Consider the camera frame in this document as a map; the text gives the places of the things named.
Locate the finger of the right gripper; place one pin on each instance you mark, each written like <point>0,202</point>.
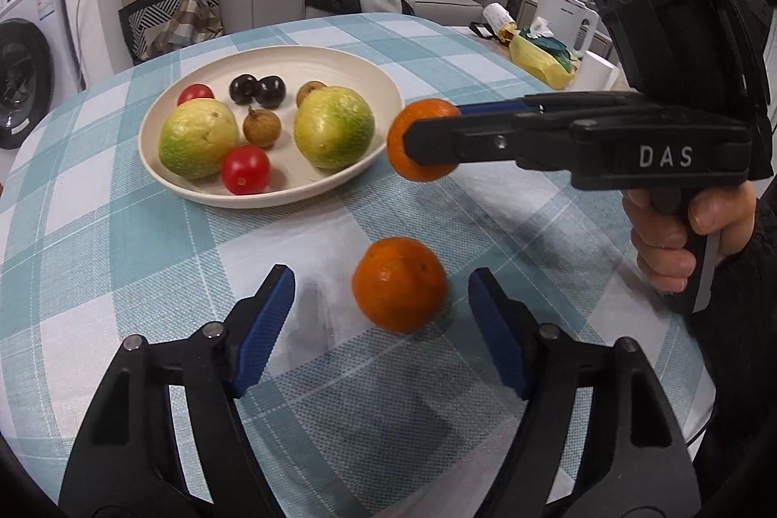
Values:
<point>479,141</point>
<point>492,107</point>

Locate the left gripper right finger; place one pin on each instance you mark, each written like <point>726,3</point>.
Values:
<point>634,462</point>

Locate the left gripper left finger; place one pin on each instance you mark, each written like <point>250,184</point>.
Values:
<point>125,461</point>

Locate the orange mandarin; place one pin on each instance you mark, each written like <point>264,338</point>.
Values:
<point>400,285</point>
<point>402,164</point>

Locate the brown longan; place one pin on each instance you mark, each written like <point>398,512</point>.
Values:
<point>262,128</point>
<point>306,90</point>

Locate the dark grape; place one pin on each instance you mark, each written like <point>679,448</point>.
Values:
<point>270,91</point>
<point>243,89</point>

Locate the red cherry tomato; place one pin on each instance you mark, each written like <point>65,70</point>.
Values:
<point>246,171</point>
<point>194,92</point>

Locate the person's right hand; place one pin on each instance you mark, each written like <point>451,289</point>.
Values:
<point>660,240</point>

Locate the yellow plastic bag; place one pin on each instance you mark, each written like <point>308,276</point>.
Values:
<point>545,58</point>

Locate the white side table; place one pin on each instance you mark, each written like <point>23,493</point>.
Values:
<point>591,73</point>

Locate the green yellow guava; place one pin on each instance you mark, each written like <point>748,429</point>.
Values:
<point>333,127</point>

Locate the teal checkered tablecloth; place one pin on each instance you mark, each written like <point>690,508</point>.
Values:
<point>349,419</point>

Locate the cream round plate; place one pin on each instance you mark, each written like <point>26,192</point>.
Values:
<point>293,178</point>

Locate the plaid cloth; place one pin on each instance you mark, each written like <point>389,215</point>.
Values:
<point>194,22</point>

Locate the black laundry basket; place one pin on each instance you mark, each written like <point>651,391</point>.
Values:
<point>142,19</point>

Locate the white washing machine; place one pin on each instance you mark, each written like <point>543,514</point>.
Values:
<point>39,69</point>

